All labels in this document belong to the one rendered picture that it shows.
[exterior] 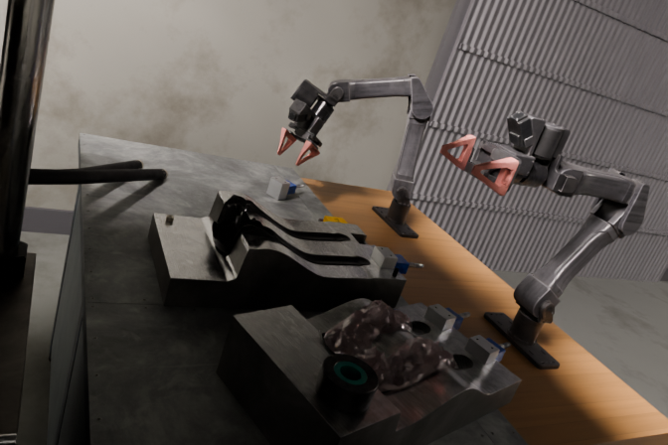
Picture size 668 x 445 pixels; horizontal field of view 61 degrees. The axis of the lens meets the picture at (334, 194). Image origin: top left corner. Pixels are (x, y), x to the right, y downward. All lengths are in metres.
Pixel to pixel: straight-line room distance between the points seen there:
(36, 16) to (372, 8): 2.20
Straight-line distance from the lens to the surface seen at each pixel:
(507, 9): 3.40
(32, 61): 0.98
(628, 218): 1.37
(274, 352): 0.84
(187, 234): 1.20
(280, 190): 1.67
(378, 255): 1.26
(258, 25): 2.77
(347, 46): 2.96
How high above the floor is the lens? 1.39
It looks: 18 degrees down
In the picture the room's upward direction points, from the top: 19 degrees clockwise
